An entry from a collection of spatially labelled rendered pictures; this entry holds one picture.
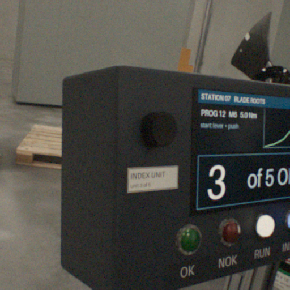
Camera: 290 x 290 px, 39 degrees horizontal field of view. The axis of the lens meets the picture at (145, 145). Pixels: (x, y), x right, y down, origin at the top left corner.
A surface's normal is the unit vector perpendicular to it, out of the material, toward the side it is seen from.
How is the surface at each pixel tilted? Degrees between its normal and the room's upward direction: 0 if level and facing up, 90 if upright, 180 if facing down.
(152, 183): 75
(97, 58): 90
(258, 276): 90
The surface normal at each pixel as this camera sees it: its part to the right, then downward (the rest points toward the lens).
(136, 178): 0.57, 0.04
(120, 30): 0.37, 0.29
